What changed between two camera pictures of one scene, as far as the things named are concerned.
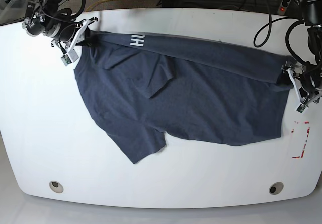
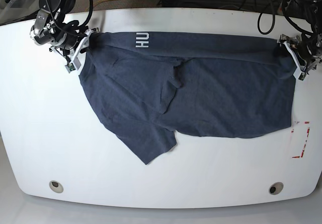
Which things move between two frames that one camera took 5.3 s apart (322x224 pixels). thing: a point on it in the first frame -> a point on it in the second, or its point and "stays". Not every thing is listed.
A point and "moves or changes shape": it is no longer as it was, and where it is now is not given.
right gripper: x=307 y=79 -> x=306 y=54
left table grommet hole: x=56 y=187 stays
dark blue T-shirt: x=143 y=87 moves or changes shape
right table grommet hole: x=275 y=188 stays
